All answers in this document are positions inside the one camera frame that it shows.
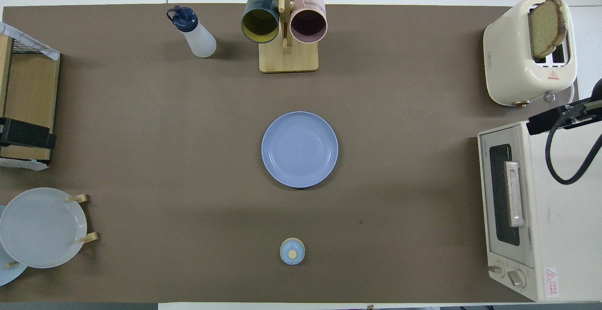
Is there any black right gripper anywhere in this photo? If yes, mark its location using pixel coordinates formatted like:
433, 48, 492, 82
527, 98, 602, 135

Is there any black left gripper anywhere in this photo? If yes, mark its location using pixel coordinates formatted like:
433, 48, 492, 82
0, 118, 57, 150

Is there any slice of bread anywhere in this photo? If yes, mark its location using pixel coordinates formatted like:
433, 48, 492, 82
529, 0, 567, 60

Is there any translucent squeeze bottle blue cap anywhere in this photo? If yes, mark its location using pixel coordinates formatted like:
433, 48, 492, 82
166, 5, 217, 59

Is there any pale grey plate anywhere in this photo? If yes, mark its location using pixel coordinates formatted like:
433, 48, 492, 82
0, 187, 88, 269

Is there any wooden plate rack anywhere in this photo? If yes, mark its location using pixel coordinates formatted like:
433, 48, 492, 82
6, 194, 99, 268

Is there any light blue plate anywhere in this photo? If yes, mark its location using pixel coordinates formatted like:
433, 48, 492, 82
0, 205, 28, 287

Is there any blue round plate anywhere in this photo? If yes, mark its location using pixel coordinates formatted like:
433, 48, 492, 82
261, 111, 339, 189

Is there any white paper piece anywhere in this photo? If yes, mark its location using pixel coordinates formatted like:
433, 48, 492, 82
0, 157, 49, 172

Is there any cream two-slot toaster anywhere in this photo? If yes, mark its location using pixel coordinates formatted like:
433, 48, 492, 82
483, 0, 578, 108

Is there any white checkered cloth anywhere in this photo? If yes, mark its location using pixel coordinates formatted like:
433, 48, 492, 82
0, 22, 61, 61

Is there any white toaster oven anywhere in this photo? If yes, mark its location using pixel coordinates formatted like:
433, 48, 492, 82
477, 119, 602, 302

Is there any brown table mat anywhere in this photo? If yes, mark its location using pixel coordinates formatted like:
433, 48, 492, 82
0, 3, 580, 303

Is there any dark teal mug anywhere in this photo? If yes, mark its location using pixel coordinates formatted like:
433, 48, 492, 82
241, 0, 281, 44

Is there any pink mug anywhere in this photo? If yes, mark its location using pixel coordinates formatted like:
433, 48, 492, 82
289, 0, 328, 44

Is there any wooden mug tree stand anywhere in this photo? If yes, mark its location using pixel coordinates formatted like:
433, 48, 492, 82
238, 0, 330, 73

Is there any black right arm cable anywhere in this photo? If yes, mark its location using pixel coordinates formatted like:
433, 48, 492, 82
545, 105, 602, 186

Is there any wooden shelf with wire frame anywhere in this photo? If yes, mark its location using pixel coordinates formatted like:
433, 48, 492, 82
0, 22, 61, 169

